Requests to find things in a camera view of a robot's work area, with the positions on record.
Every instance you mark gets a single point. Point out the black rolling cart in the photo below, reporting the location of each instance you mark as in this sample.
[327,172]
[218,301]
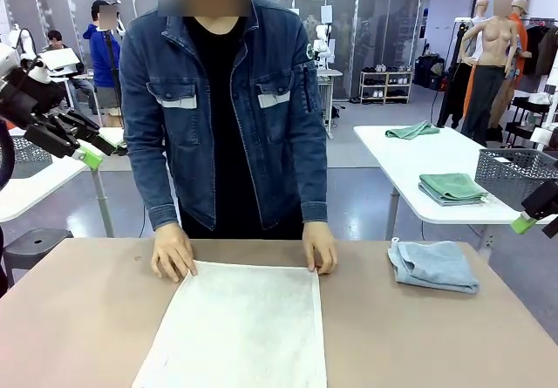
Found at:
[523,109]

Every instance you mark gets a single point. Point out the white towel with loop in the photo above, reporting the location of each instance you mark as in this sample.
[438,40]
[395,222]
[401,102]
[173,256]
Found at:
[235,327]

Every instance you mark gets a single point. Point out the grey perforated plastic basket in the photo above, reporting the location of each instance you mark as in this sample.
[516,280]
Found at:
[30,166]
[505,174]

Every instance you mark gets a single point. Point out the person's left hand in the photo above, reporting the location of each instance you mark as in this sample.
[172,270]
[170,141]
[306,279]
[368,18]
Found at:
[320,244]

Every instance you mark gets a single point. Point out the white mannequin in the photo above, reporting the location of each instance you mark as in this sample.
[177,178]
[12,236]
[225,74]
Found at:
[481,13]

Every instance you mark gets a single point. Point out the bare mannequin in grey trousers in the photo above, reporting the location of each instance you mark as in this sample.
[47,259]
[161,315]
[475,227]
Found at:
[492,39]

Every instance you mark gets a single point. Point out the light blue towel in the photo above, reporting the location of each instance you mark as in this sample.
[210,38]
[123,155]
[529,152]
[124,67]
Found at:
[436,266]

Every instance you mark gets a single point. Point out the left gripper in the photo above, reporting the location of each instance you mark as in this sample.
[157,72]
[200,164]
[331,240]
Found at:
[22,100]

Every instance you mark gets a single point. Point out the left forearm in denim sleeve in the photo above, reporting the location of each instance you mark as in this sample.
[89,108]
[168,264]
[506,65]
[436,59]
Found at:
[315,187]

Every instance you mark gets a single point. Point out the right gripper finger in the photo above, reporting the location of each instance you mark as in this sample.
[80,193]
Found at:
[553,229]
[542,200]

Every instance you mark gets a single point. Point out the black bags pile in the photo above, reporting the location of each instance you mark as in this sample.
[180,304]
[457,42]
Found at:
[425,72]

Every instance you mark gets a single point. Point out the green towel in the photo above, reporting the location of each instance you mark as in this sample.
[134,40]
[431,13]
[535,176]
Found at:
[412,131]
[453,185]

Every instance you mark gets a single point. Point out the right forearm in denim sleeve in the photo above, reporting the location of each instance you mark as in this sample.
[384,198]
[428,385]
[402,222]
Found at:
[159,196]

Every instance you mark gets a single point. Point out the dark grey plastic stool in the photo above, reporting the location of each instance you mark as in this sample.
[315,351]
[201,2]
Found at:
[37,248]

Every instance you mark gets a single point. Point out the black tripod stand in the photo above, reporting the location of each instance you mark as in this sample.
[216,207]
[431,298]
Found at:
[115,78]

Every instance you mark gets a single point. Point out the clothes rack with dark garments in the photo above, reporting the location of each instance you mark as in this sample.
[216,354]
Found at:
[540,50]

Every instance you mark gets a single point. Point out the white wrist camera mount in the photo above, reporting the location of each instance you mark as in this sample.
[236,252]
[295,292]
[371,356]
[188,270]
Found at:
[41,74]

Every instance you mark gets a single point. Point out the white height-adjustable table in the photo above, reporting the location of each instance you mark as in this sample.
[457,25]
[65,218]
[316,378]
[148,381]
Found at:
[43,183]
[392,161]

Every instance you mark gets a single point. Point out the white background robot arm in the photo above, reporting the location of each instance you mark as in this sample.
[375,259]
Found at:
[323,43]
[22,39]

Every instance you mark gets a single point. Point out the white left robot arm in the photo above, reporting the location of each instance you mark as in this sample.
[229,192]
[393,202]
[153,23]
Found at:
[6,54]

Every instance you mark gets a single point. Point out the white laptop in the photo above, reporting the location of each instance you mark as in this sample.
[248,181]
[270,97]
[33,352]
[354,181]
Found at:
[63,61]

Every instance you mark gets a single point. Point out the person's right hand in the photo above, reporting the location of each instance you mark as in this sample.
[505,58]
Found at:
[172,248]

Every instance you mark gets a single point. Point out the seated person in black top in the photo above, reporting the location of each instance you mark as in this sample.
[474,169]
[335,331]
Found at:
[56,38]

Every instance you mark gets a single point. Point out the mannequin in orange jacket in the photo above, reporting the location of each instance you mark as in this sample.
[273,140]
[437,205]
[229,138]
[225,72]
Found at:
[518,26]

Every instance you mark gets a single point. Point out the wooden shoe rack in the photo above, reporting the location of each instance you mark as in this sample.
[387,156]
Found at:
[385,87]

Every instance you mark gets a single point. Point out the person in blue hoodie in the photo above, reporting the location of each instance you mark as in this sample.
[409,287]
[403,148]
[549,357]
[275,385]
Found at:
[102,56]

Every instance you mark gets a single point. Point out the person in denim jacket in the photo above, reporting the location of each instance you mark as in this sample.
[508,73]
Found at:
[174,144]

